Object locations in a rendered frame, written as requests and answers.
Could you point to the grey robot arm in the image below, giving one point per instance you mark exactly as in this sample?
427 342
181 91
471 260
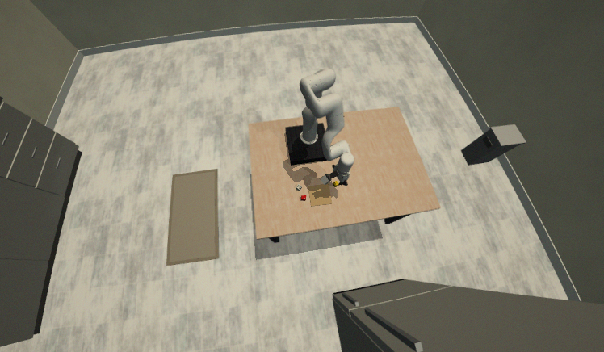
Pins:
330 105

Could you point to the tan flat mat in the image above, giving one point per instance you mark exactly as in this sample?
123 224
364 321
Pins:
319 195

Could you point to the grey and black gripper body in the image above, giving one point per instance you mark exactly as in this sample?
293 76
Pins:
341 177

